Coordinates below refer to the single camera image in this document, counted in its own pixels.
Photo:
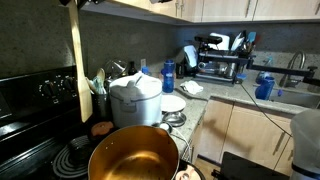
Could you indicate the wooden spatula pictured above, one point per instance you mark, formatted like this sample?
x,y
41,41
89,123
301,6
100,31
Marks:
x,y
83,86

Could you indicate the black dish rack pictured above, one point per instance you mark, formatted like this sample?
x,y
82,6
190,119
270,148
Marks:
x,y
220,68

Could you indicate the wooden spoon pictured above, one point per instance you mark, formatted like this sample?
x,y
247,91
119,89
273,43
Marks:
x,y
100,74

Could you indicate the clear glass bowl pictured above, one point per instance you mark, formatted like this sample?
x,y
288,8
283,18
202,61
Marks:
x,y
116,68

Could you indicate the flat wooden utensil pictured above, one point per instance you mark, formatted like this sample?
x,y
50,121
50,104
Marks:
x,y
90,85

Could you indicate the black stove knob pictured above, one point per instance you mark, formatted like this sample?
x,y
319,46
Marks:
x,y
50,90
70,85

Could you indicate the dark glass bottle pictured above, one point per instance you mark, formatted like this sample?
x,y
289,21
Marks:
x,y
132,69

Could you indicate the pale teal utensil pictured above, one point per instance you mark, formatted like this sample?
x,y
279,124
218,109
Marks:
x,y
99,87

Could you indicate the small blue-capped bottle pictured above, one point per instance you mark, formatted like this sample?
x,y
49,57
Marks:
x,y
145,70

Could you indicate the dark utensil holder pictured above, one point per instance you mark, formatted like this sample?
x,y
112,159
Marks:
x,y
101,106

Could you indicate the white rice cooker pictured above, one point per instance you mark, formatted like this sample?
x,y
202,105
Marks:
x,y
136,100

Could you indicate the tall blue water bottle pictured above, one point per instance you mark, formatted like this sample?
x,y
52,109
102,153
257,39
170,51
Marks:
x,y
168,80

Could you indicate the black electric stove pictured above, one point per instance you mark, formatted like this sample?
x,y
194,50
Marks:
x,y
20,110

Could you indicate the black mug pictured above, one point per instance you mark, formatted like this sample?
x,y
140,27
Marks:
x,y
180,70

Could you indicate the white blue-edged dish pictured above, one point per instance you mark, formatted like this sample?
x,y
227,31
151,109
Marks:
x,y
190,56

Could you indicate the white round plate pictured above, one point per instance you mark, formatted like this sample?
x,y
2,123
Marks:
x,y
172,102

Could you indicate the white cloth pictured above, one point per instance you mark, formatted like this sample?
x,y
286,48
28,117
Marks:
x,y
192,87

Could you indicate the white container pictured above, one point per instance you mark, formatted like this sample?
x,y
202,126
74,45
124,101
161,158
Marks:
x,y
221,41

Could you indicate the steel bowl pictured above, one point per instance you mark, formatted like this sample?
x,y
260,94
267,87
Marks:
x,y
174,119

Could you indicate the small steel cup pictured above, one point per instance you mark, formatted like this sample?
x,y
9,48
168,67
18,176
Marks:
x,y
165,127

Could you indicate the white stacked plates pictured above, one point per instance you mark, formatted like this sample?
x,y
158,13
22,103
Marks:
x,y
237,41

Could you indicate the black coil burner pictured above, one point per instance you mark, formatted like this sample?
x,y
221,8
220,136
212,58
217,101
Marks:
x,y
66,163

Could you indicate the blue kitchen utensil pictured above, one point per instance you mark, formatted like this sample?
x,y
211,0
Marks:
x,y
252,36

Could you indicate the blue jug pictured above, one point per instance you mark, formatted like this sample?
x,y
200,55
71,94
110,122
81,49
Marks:
x,y
265,88

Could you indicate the wooden base cabinet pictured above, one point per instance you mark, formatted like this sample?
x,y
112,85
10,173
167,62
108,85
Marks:
x,y
246,133

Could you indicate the steel faucet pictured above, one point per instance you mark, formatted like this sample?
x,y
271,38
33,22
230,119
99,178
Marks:
x,y
293,60

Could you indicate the steel kitchen sink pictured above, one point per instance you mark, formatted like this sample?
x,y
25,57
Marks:
x,y
296,98

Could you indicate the white wall outlet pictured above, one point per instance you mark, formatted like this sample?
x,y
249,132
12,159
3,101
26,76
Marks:
x,y
143,63

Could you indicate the black bar camera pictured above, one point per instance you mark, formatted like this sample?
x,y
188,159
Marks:
x,y
208,39

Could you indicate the wooden wall cabinet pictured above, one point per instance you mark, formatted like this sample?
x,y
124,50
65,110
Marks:
x,y
216,10

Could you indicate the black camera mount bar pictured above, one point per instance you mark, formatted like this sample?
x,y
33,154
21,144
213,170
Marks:
x,y
280,70

